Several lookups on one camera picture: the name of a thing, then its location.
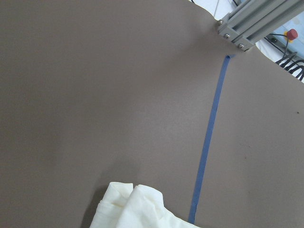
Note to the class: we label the cream long-sleeve shirt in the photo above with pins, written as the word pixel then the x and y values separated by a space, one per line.
pixel 126 206

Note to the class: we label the aluminium frame post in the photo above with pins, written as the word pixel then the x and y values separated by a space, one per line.
pixel 252 20

